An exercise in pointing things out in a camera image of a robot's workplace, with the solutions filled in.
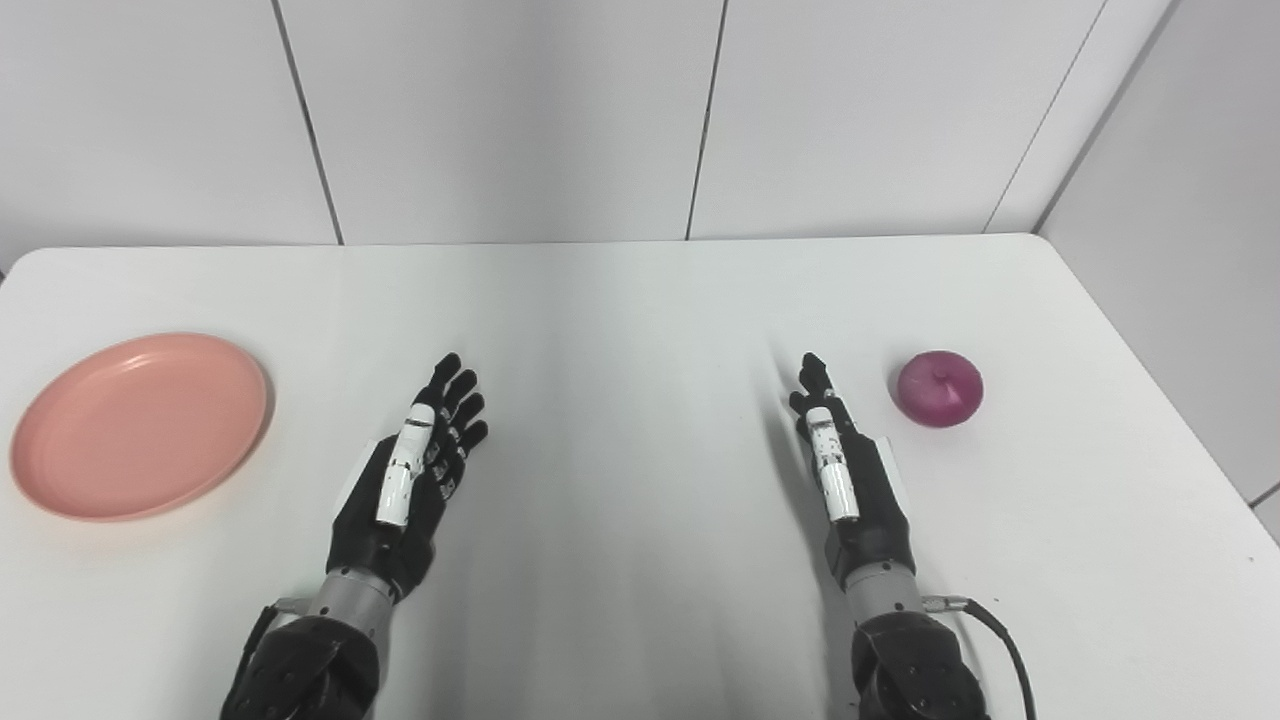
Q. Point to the purple onion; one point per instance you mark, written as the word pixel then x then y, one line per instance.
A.
pixel 938 388

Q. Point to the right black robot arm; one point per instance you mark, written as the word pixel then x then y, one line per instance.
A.
pixel 905 650

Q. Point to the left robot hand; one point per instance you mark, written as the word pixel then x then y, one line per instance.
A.
pixel 400 500

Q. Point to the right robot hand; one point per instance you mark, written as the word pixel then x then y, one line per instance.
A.
pixel 860 490

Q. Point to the pink plate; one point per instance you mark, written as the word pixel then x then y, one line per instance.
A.
pixel 140 426

